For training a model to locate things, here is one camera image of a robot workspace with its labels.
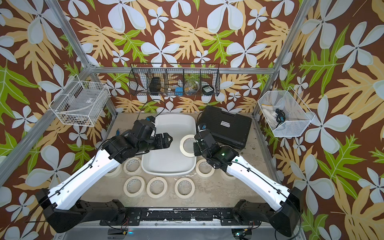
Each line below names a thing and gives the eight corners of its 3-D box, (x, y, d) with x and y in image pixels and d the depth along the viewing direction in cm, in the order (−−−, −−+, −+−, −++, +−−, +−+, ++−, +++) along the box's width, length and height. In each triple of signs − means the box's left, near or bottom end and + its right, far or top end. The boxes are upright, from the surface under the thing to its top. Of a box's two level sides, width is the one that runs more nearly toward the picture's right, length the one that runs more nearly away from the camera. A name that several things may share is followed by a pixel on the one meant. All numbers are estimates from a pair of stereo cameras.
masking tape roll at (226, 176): (217, 175, 91) (218, 173, 88) (219, 171, 92) (220, 168, 89) (232, 184, 87) (234, 182, 84) (234, 179, 89) (236, 177, 86)
